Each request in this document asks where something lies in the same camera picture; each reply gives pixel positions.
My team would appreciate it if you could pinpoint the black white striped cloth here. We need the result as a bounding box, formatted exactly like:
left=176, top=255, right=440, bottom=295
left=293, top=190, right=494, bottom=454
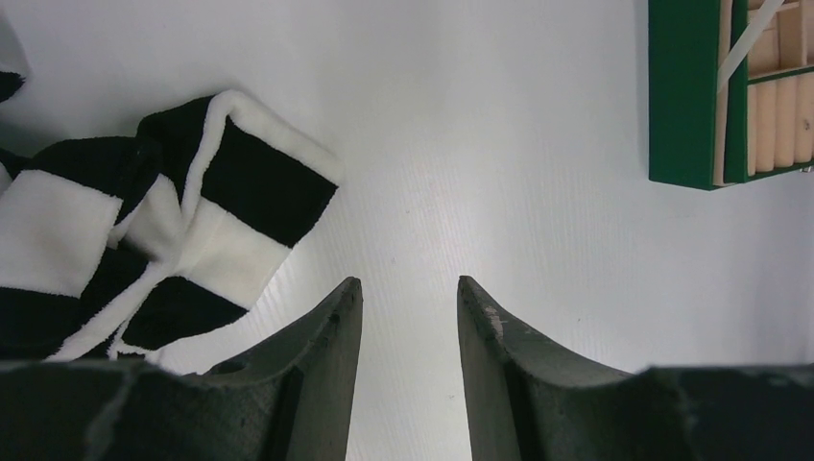
left=1, top=89, right=343, bottom=361

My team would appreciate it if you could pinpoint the green jewelry box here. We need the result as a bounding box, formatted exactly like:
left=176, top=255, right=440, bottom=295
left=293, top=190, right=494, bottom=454
left=647, top=0, right=814, bottom=192

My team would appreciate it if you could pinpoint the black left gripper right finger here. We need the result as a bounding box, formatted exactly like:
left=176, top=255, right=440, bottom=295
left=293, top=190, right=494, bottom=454
left=457, top=276, right=813, bottom=460

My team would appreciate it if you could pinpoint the green jewelry tray with compartments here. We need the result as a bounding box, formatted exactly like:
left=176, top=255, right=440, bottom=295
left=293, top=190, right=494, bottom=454
left=723, top=1, right=813, bottom=183

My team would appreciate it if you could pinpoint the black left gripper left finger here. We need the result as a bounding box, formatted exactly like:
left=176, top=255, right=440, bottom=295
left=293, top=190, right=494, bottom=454
left=1, top=278, right=363, bottom=460

